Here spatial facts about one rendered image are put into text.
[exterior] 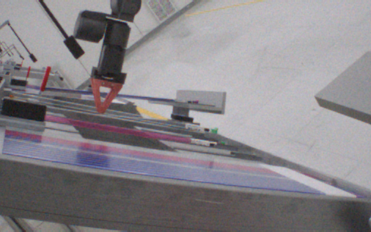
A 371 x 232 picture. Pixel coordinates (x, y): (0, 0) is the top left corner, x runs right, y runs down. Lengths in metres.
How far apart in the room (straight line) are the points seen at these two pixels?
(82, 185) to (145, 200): 0.07
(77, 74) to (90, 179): 8.16
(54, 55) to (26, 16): 0.87
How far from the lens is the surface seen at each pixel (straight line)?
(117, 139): 1.21
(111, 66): 1.09
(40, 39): 8.59
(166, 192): 0.53
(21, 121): 0.80
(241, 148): 1.08
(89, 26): 1.07
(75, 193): 0.51
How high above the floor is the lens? 1.17
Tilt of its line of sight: 17 degrees down
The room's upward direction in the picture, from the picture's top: 35 degrees counter-clockwise
